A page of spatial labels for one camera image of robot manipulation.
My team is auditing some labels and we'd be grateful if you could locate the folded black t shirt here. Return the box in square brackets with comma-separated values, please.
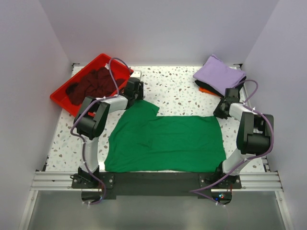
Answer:
[194, 80, 243, 97]

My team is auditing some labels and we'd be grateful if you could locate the folded lilac t shirt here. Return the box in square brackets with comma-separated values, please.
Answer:
[193, 55, 246, 87]

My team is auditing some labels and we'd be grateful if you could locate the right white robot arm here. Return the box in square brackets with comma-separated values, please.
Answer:
[206, 88, 274, 188]

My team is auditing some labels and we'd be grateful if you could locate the folded orange t shirt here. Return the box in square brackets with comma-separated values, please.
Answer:
[199, 87, 216, 95]

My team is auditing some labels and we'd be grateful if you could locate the green t shirt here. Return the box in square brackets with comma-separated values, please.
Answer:
[104, 100, 226, 173]

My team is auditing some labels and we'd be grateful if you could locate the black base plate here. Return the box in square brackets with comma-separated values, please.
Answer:
[71, 171, 242, 200]

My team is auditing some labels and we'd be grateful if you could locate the dark red t shirt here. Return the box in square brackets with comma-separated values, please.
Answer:
[65, 67, 117, 105]

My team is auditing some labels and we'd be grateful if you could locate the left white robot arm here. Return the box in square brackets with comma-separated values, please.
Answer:
[71, 77, 144, 188]

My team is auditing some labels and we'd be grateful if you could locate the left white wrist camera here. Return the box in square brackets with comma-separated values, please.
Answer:
[130, 70, 142, 79]

